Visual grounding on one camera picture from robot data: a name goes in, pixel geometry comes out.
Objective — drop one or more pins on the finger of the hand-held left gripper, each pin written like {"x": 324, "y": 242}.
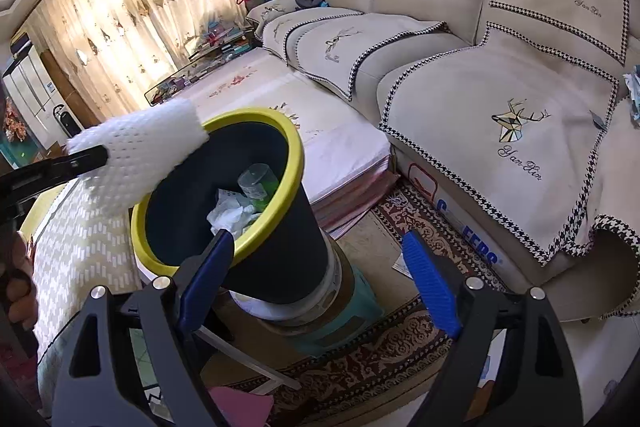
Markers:
{"x": 70, "y": 164}

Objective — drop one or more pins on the stack of books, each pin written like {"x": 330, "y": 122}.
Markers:
{"x": 225, "y": 44}

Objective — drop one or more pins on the blue white cloth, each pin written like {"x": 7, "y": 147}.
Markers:
{"x": 632, "y": 94}

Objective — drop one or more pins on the black tower fan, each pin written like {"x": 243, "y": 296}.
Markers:
{"x": 67, "y": 122}

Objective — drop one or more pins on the white metal table frame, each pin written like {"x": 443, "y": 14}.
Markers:
{"x": 250, "y": 357}

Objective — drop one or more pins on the white printed carton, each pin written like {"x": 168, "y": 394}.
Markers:
{"x": 450, "y": 217}

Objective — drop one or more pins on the yellow-rimmed dark blue trash bin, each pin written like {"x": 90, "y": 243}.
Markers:
{"x": 280, "y": 247}

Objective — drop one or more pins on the long curved mirror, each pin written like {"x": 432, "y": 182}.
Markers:
{"x": 175, "y": 82}

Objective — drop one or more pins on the beige patterned curtain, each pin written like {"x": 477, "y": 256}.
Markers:
{"x": 150, "y": 7}

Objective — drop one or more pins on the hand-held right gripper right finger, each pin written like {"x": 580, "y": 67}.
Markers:
{"x": 430, "y": 282}

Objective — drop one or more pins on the clear green plastic container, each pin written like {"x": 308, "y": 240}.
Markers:
{"x": 257, "y": 182}

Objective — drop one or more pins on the person's left hand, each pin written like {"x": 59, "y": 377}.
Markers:
{"x": 24, "y": 302}

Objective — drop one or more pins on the small paper scrap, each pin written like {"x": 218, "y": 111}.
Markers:
{"x": 404, "y": 267}

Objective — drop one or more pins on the white round container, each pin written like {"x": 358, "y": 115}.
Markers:
{"x": 320, "y": 292}

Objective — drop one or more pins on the pink paper sheet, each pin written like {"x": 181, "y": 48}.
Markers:
{"x": 240, "y": 407}

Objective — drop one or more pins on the crumpled white paper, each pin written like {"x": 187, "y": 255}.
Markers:
{"x": 230, "y": 217}

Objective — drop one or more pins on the deer-print sofa covers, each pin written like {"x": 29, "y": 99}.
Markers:
{"x": 475, "y": 97}

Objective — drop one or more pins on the artificial flower bunch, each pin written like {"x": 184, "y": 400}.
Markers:
{"x": 12, "y": 122}

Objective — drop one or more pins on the red patterned rug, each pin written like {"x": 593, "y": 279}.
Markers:
{"x": 380, "y": 357}

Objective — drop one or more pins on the brown wooden panel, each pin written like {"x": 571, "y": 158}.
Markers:
{"x": 65, "y": 82}

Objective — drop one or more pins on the white foam net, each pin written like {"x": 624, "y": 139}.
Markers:
{"x": 150, "y": 142}

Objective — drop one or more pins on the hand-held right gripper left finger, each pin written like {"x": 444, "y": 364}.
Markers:
{"x": 205, "y": 277}

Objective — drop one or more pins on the white floral mat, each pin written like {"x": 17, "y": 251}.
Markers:
{"x": 325, "y": 127}

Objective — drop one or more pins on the teal plastic stool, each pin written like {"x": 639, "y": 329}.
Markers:
{"x": 350, "y": 307}

